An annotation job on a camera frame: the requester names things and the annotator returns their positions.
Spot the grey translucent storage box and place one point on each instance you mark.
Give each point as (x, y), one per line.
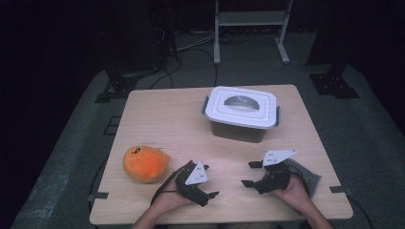
(237, 133)

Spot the orange plush toy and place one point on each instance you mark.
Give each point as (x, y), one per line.
(144, 163)

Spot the black stand base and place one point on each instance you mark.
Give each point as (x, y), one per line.
(332, 84)
(119, 86)

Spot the black table edge bracket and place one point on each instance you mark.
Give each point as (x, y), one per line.
(98, 196)
(339, 189)

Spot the white metal stand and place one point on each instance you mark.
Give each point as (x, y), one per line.
(251, 18)

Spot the person's right hand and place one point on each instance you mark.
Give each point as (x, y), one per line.
(296, 194)

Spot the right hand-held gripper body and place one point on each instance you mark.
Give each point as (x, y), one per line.
(275, 178)

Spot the grey cloth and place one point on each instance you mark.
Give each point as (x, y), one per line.
(313, 181)

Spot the person's left hand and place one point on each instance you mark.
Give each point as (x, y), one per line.
(168, 198)

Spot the white box lid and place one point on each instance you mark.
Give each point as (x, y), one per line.
(223, 116)

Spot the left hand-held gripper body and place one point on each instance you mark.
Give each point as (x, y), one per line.
(191, 191)

